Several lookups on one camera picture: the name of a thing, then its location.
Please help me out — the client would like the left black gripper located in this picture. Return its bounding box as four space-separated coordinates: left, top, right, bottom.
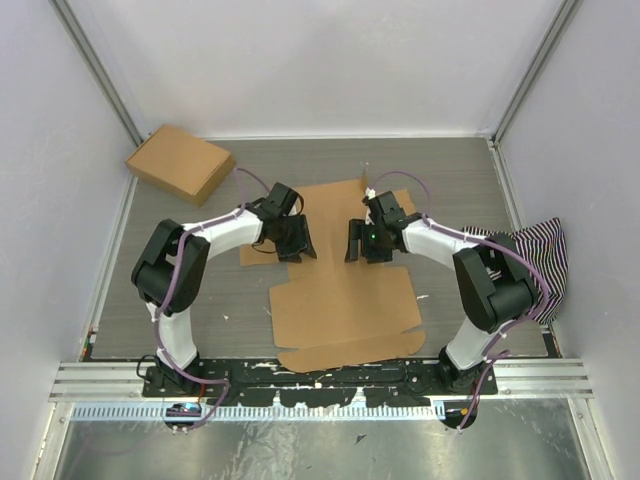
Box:
273 214 317 264

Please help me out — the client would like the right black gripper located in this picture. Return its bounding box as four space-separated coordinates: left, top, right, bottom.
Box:
346 219 393 264

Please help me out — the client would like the brown cardboard box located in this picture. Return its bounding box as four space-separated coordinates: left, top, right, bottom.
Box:
269 176 426 373
125 124 236 207

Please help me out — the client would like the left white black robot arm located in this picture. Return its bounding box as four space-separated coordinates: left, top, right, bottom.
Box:
131 203 317 397

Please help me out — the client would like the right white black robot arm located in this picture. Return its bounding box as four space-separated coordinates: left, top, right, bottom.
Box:
345 214 549 395

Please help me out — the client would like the folded brown cardboard box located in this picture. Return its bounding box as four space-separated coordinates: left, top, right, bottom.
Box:
125 124 236 207

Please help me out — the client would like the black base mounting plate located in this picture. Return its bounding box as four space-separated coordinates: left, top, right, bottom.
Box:
136 358 482 408

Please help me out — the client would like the striped purple white cloth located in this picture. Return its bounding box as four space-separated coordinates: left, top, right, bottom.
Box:
462 217 569 325

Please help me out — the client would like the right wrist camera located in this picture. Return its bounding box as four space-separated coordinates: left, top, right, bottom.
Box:
363 188 407 227

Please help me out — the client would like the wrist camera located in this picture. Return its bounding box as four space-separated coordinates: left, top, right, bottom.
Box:
363 188 407 227
261 182 304 217

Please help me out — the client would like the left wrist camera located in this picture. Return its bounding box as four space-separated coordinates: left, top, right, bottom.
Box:
261 182 304 217

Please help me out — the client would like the slotted white cable duct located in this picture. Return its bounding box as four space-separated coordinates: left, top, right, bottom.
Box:
70 402 445 422

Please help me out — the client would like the aluminium front rail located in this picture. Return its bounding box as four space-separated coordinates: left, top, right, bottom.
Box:
49 357 594 403

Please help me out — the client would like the right aluminium corner post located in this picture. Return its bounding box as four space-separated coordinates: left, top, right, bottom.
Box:
491 0 583 148

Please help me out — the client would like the aluminium corner post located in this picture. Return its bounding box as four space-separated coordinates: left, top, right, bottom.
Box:
48 0 143 146
491 0 583 148

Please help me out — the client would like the left aluminium corner post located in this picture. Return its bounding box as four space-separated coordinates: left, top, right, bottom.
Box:
48 0 143 146

